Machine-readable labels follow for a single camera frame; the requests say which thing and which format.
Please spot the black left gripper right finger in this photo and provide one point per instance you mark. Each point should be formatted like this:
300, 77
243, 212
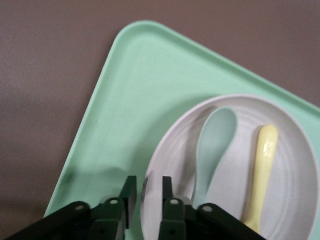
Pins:
175, 222

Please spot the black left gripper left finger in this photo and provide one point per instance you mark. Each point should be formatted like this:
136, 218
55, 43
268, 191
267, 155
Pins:
107, 220

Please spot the white round ridged plate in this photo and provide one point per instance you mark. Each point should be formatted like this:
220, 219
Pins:
287, 187

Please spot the pale green plastic spoon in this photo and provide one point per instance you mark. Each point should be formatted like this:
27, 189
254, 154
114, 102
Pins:
217, 135

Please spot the mint green rectangular tray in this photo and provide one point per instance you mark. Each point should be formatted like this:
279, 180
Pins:
150, 87

